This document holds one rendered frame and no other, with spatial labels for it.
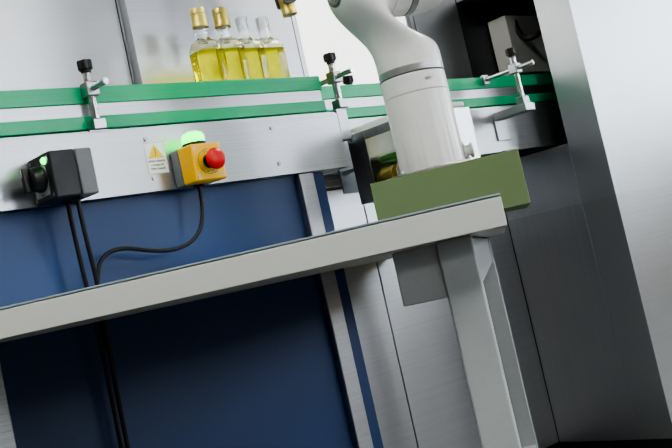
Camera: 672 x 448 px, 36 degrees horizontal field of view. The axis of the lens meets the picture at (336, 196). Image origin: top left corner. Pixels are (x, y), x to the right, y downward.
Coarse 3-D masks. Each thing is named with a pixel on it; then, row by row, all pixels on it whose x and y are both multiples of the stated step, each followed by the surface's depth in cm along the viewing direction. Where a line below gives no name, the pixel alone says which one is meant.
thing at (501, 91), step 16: (448, 80) 271; (464, 80) 275; (480, 80) 279; (496, 80) 284; (512, 80) 288; (528, 80) 293; (544, 80) 298; (352, 96) 247; (368, 96) 251; (464, 96) 274; (480, 96) 278; (496, 96) 282; (512, 96) 287; (528, 96) 292; (544, 96) 296; (320, 112) 239; (352, 112) 246; (368, 112) 249; (384, 112) 253
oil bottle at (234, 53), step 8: (224, 40) 228; (232, 40) 229; (224, 48) 227; (232, 48) 228; (240, 48) 229; (224, 56) 227; (232, 56) 227; (240, 56) 229; (232, 64) 227; (240, 64) 228; (232, 72) 227; (240, 72) 228; (248, 72) 230
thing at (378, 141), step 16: (464, 112) 227; (384, 128) 224; (464, 128) 226; (352, 144) 232; (368, 144) 228; (384, 144) 225; (464, 144) 225; (352, 160) 232; (368, 160) 229; (384, 160) 225; (352, 176) 239; (368, 176) 229; (384, 176) 226; (352, 192) 238; (368, 192) 230
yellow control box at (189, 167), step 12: (192, 144) 192; (204, 144) 194; (216, 144) 196; (180, 156) 194; (192, 156) 192; (204, 156) 193; (180, 168) 195; (192, 168) 192; (204, 168) 193; (180, 180) 195; (192, 180) 192; (204, 180) 192; (216, 180) 196
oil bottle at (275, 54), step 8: (264, 40) 236; (272, 40) 237; (264, 48) 235; (272, 48) 236; (280, 48) 237; (272, 56) 235; (280, 56) 237; (272, 64) 235; (280, 64) 237; (272, 72) 235; (280, 72) 236; (288, 72) 238
